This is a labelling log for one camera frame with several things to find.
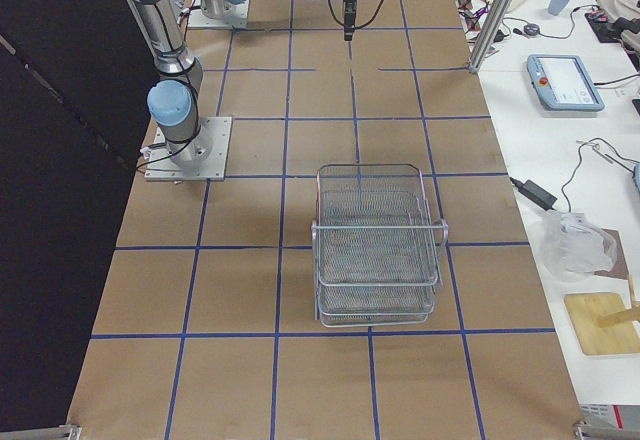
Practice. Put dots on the teach pendant tablet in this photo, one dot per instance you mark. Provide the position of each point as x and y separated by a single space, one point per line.
562 83

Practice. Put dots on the black power adapter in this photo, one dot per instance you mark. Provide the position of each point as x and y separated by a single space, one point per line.
535 193

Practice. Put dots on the clear plastic bag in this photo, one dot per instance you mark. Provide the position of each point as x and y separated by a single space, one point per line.
573 245

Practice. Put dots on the wooden board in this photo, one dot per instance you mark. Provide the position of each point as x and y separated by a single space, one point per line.
602 323

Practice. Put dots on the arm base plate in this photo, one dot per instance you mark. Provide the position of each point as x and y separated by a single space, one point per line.
204 158
218 14

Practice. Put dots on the aluminium frame post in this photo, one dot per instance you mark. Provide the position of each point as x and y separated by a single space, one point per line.
487 34

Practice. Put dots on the metal wire shelf basket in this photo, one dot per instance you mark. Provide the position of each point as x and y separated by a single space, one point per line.
375 246

